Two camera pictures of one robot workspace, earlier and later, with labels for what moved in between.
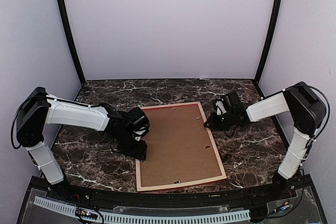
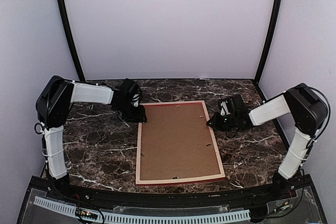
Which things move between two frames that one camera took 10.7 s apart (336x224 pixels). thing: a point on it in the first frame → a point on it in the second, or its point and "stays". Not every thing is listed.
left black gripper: x=137 y=153 → x=139 y=117
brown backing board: x=178 y=147 stays
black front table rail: x=104 y=197 stays
